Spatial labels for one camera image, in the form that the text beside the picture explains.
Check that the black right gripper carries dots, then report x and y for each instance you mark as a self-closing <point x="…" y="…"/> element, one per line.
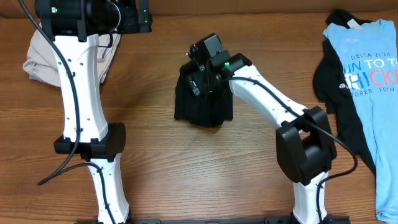
<point x="200" y="84"/>

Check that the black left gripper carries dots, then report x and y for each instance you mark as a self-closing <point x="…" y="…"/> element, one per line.
<point x="129" y="8"/>

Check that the black t-shirt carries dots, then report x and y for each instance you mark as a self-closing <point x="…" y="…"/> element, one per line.
<point x="205" y="111"/>

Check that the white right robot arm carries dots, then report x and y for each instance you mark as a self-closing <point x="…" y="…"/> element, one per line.
<point x="305" y="146"/>

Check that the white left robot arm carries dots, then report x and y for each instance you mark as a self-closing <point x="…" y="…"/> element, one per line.
<point x="72" y="28"/>

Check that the beige folded trousers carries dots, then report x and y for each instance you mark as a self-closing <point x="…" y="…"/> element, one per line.
<point x="41" y="64"/>

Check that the black garment in pile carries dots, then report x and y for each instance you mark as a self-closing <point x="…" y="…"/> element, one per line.
<point x="330" y="87"/>

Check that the light blue printed t-shirt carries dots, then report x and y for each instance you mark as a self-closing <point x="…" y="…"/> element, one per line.
<point x="368" y="54"/>

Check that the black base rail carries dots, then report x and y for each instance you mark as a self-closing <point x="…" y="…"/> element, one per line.
<point x="211" y="221"/>

